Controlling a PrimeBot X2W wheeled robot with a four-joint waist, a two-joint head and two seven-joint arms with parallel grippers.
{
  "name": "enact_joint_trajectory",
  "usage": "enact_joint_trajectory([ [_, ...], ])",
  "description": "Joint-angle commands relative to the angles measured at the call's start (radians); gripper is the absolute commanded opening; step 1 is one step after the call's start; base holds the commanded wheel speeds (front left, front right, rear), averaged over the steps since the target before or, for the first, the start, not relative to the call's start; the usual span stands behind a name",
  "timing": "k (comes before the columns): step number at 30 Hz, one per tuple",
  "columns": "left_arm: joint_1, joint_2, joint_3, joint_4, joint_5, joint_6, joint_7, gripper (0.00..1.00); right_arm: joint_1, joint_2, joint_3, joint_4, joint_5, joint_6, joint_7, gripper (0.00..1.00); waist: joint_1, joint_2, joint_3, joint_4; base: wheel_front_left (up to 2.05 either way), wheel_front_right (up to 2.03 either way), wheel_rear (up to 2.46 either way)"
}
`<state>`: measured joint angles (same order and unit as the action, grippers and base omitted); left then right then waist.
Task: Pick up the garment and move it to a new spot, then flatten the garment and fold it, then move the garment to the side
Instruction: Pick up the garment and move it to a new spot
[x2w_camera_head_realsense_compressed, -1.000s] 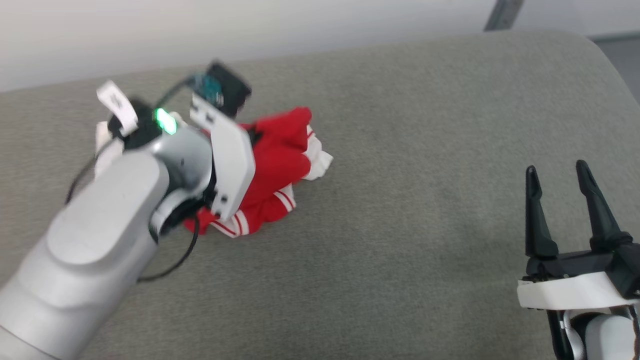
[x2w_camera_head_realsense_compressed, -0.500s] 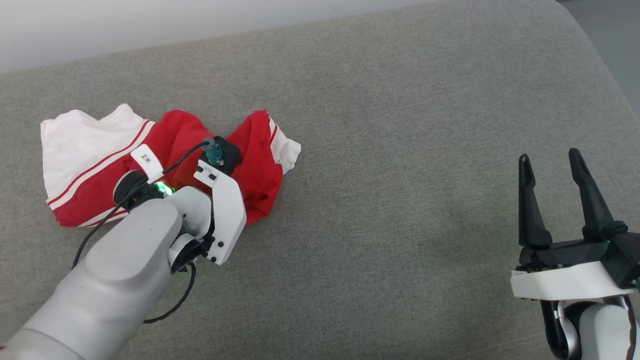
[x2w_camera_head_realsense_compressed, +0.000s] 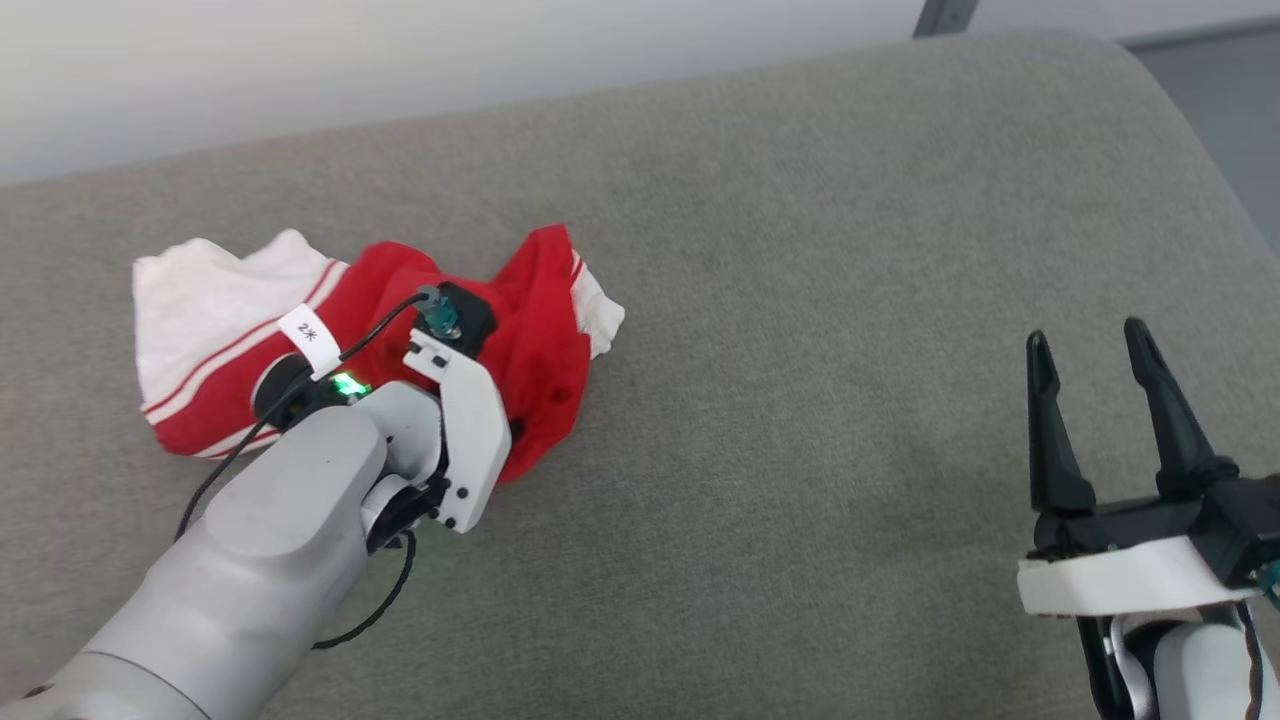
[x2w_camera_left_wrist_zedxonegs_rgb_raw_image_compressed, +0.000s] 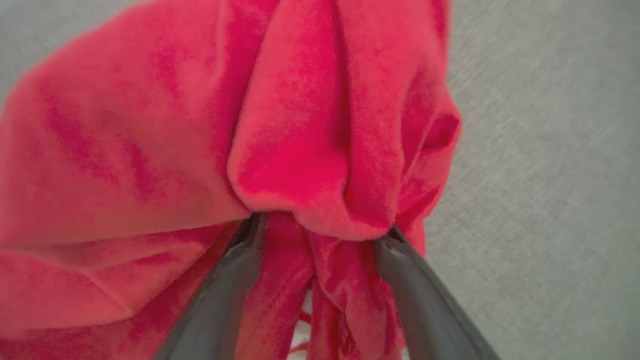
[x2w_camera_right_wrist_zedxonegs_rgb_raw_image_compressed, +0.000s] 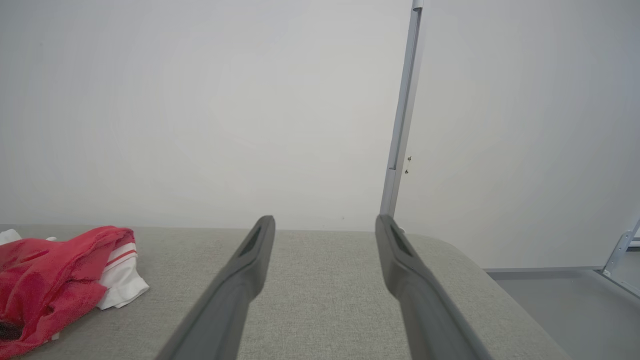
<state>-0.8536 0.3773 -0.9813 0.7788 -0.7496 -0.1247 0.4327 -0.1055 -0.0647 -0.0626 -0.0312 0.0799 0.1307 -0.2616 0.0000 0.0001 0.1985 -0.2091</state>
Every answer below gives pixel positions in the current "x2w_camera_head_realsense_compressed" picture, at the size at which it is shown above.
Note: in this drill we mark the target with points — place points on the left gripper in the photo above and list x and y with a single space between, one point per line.
475 430

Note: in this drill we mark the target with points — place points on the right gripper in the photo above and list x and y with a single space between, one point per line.
1120 575

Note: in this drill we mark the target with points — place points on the red and white garment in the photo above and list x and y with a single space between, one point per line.
530 330

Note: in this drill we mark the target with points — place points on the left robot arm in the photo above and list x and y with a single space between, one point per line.
260 540

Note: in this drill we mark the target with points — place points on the grey fabric sofa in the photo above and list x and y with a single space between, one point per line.
800 300

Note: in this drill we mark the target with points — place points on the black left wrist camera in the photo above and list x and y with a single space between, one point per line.
462 318

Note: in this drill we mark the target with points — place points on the grey metal post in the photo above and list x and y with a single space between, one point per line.
942 18

